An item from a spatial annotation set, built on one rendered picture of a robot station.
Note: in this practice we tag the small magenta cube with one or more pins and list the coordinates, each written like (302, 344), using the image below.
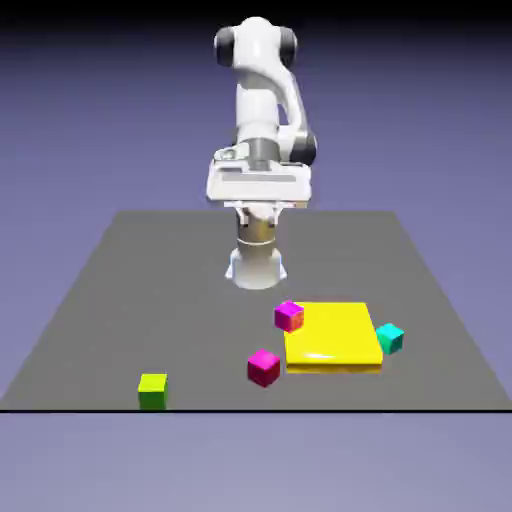
(263, 368)
(288, 316)

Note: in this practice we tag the small teal cube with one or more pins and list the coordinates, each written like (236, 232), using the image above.
(390, 338)

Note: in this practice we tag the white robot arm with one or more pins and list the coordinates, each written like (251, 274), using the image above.
(256, 100)

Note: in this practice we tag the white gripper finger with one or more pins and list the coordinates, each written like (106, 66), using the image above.
(276, 215)
(242, 215)

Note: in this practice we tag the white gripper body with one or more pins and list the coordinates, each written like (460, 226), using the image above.
(258, 184)

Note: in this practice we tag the large yellow box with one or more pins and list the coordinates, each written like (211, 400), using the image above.
(332, 338)

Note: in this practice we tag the small green cube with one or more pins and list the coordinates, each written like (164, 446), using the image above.
(152, 391)

